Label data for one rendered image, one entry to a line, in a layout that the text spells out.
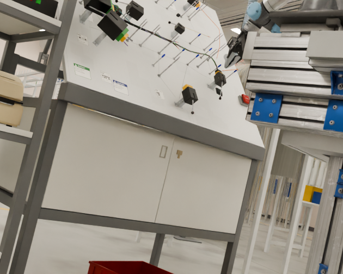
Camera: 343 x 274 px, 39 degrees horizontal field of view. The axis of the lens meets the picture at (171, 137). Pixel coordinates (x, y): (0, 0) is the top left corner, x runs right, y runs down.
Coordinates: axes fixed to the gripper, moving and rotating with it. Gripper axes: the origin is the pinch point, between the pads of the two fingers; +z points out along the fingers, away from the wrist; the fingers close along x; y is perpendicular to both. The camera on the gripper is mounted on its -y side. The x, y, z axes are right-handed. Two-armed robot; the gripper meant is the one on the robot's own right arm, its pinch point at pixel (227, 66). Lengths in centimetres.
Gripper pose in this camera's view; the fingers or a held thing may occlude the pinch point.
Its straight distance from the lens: 249.7
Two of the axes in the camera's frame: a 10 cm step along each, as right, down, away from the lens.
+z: -5.6, 7.9, 2.5
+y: -3.4, -5.0, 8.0
